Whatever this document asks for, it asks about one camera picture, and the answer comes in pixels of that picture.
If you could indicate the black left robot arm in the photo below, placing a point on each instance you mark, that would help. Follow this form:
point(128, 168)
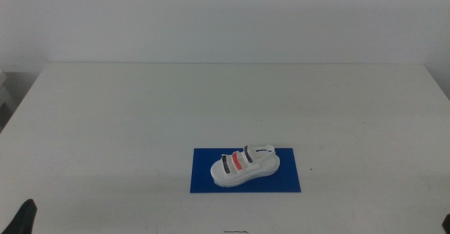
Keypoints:
point(24, 220)

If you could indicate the blue rectangular mat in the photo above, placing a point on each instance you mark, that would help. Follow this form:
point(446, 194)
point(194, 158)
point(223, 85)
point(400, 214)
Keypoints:
point(204, 181)

